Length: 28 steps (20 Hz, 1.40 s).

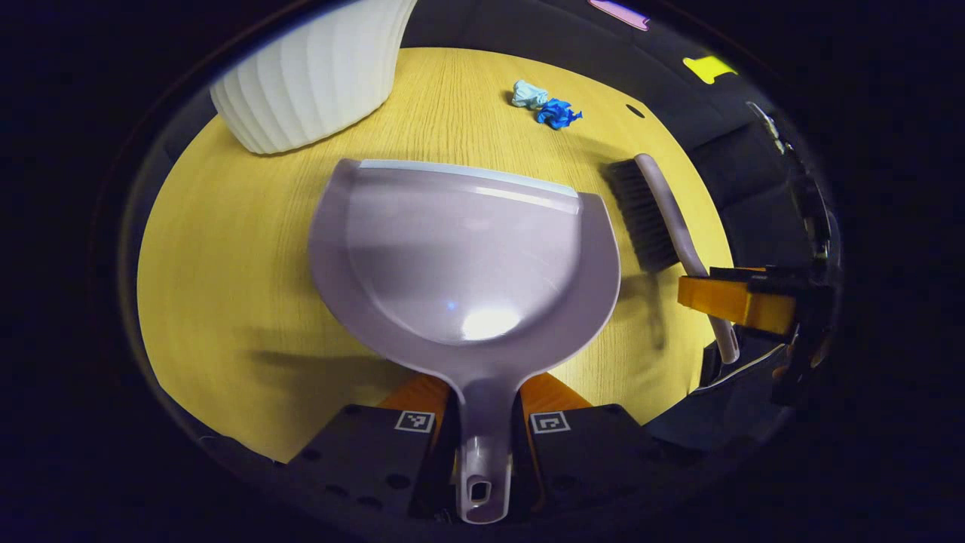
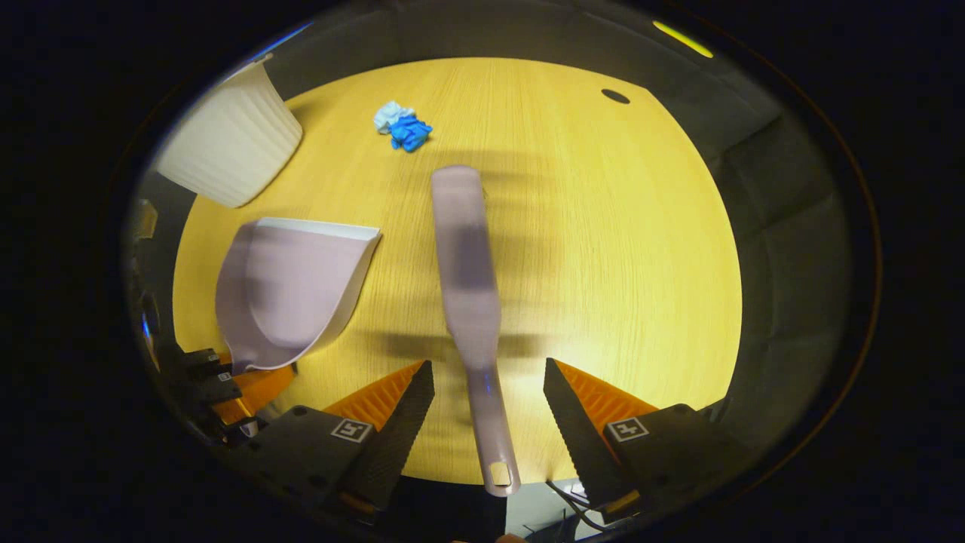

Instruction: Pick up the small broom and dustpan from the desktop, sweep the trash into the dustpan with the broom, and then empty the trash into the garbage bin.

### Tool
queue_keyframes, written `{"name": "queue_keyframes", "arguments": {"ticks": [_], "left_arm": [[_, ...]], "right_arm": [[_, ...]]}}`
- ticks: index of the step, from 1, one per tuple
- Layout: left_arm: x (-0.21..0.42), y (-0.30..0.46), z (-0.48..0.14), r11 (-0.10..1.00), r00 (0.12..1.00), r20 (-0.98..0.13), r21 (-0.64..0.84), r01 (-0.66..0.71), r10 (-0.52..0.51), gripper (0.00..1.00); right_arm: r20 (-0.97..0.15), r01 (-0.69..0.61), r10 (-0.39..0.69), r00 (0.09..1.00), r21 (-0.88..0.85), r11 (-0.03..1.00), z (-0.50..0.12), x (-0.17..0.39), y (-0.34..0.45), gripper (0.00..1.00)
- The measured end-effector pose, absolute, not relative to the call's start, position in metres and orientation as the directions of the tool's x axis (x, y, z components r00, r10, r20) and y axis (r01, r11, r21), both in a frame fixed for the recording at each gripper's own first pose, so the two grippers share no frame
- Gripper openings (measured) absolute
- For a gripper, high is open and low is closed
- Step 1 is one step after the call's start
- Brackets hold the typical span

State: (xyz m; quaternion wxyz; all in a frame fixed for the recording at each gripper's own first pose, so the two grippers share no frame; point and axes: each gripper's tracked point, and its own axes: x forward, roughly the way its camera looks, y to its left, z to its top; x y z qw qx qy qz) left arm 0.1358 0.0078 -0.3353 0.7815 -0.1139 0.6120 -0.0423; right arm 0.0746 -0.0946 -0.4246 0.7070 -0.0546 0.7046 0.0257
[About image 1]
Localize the dark blue trash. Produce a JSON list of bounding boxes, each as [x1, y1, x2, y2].
[[536, 97, 584, 131]]

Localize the pale purple plastic dustpan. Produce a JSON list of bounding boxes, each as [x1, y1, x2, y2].
[[308, 157, 623, 526]]

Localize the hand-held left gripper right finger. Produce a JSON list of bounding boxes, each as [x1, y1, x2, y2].
[[511, 371, 668, 521]]

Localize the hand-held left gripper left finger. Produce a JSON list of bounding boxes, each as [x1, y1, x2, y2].
[[285, 373, 462, 523]]

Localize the small pale purple broom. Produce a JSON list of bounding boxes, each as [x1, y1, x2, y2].
[[605, 153, 741, 366]]

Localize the wooden desktop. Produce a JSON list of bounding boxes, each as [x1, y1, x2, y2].
[[136, 47, 736, 465]]

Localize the white ribbed garbage bin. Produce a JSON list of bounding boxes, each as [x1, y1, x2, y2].
[[210, 0, 418, 156]]

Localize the light blue trash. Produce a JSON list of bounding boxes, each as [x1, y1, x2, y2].
[[511, 79, 550, 111]]

